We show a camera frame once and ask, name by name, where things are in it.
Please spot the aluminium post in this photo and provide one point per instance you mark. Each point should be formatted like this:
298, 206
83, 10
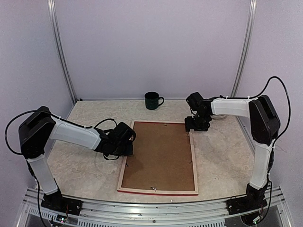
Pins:
60, 52
245, 47

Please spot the aluminium front rail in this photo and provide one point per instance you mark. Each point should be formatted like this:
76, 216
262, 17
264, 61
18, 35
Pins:
105, 213

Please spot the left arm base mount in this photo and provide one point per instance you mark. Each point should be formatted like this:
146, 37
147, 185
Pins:
62, 204

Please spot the white patterned plate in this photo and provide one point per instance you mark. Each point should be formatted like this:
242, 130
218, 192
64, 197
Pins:
218, 117

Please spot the right aluminium post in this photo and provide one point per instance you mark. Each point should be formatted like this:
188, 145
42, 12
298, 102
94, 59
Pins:
245, 47

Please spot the red wooden picture frame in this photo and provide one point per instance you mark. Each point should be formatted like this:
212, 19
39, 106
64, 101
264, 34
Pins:
120, 186

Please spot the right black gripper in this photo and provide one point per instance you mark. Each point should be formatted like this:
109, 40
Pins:
189, 125

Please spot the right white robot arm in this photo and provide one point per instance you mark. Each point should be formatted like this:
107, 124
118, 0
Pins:
264, 126

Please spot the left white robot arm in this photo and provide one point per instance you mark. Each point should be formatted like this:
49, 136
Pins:
42, 126

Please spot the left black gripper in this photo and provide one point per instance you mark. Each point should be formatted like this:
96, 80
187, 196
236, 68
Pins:
129, 152

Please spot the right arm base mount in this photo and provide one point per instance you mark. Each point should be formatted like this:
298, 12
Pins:
246, 203

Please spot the brown cardboard backing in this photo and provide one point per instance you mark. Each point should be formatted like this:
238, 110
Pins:
158, 156

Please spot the dark green mug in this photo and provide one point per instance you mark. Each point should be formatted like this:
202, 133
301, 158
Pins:
153, 100

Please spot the left aluminium post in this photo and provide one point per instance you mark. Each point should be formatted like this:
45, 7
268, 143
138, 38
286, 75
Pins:
60, 52

